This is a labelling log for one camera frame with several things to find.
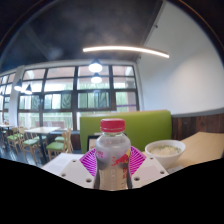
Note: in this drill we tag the green upholstered bench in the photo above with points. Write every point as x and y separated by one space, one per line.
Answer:
146 126

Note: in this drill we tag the white bowl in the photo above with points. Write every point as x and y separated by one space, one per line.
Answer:
165 155

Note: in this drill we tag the large dark-framed window wall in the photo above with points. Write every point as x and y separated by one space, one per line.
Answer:
60 100

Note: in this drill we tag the long curved ceiling light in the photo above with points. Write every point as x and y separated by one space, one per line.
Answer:
126 49

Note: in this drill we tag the red-capped clear drink bottle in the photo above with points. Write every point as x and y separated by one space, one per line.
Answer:
112 156

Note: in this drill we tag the group of pendant lamps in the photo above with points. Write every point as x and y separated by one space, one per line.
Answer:
95 66

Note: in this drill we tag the light wooden dining table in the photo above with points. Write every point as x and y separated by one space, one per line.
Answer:
41 129

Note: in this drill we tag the group of green-seated wooden chairs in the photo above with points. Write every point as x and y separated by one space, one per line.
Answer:
55 145

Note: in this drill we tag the open white paper booklet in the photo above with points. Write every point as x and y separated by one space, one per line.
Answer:
61 161

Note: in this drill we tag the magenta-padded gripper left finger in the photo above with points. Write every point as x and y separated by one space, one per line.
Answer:
75 172

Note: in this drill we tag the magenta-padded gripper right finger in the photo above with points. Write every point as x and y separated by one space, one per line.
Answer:
150 170

